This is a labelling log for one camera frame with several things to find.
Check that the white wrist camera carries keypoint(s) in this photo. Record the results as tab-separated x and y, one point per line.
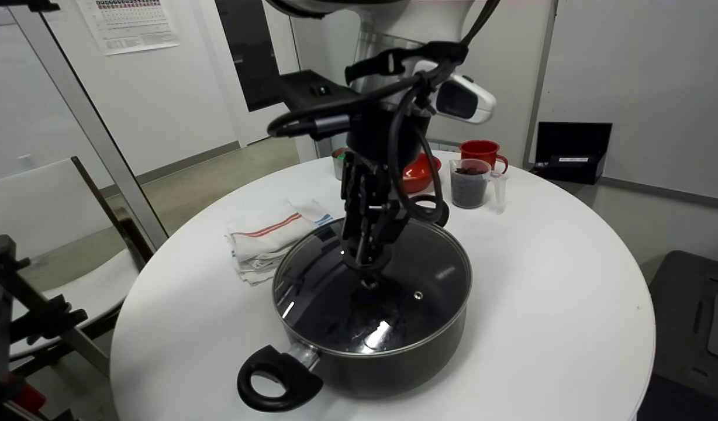
466	97

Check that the black panel stand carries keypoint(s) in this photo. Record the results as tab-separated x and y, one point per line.
249	55

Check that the black storage box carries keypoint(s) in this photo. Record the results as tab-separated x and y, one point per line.
688	334

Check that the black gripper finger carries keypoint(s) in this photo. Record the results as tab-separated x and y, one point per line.
392	230
357	213

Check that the grey metal pole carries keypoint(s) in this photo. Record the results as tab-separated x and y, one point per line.
85	125

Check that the black open case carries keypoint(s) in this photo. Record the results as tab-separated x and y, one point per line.
571	148

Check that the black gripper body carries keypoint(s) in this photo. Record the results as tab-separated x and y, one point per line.
377	141

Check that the white towel with red stripes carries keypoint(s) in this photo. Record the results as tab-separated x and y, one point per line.
260	241

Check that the red bowl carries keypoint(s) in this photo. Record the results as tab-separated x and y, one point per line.
419	175

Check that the clear measuring cup dark contents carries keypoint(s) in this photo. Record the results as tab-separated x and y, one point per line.
470	188

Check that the red cup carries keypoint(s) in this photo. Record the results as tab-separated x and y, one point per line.
484	152

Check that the black camera rig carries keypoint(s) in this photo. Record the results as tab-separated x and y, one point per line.
9	312

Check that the white wall poster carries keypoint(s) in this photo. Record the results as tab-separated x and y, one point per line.
133	24

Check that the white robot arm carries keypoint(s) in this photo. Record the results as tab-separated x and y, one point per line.
320	6

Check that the glass pot lid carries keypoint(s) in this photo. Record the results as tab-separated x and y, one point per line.
374	312

